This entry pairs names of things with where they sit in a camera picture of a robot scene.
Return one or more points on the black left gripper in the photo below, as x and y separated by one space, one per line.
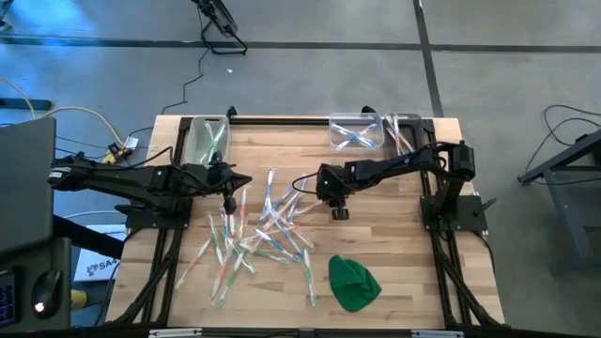
218 178

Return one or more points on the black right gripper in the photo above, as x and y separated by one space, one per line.
333 185

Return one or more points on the orange toothbrush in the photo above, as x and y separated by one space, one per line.
303 238
242 211
291 209
392 131
312 209
405 136
192 263
218 281
230 225

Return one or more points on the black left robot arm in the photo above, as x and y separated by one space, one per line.
117 180

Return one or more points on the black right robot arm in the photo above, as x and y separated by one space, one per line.
404 164

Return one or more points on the clear plastic bin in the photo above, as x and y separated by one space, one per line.
334 141

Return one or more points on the frosted white plastic bin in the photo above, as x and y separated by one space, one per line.
195 141

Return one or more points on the green cloth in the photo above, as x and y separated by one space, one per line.
352 286

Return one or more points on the smoky grey plastic bin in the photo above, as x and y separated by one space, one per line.
418 127

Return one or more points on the black diagonal stand bar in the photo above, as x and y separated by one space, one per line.
89 237

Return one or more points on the white printed cardboard box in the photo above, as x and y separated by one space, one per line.
94 270

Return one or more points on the yellow plug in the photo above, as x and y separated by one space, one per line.
80 300

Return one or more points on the dark grey monitor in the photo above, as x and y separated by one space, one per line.
26 188

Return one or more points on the black computer mouse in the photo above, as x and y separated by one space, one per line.
47 291

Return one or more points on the black floor bar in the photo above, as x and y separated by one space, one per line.
23 104

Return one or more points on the dark operator desk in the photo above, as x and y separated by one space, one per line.
19 256

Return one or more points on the grey metal table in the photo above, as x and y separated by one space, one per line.
563 220

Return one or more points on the backlit keyboard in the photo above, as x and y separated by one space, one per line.
7 300

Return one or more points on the black frame clamp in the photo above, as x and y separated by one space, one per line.
231 112
367 110

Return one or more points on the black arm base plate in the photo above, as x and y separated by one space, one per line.
138 221
474 221

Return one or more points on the black table frame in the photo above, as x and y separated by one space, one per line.
166 281

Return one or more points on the silver bracket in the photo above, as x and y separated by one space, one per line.
436 334
174 333

